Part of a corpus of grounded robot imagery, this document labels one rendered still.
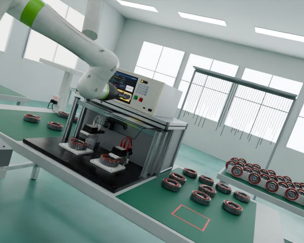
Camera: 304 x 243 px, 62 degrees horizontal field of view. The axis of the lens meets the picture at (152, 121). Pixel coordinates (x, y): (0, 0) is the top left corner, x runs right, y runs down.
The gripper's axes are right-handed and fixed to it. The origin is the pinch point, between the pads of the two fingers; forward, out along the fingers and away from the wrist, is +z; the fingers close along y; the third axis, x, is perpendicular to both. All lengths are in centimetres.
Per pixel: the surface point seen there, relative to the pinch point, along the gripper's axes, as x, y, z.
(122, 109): -8.9, -4.3, 6.7
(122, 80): 7.9, -12.1, 9.5
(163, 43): 168, -294, 636
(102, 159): -37.0, 2.2, -8.2
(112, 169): -39.5, 10.5, -8.7
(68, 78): -7, -105, 66
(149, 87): 9.0, 6.7, 9.4
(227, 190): -39, 66, 54
